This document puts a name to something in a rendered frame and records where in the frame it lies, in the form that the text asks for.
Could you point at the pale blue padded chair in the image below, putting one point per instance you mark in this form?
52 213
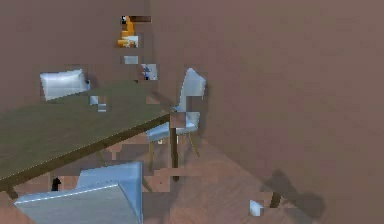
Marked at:
63 83
96 196
190 96

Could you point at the dark green wooden table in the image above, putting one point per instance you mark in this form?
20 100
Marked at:
66 130

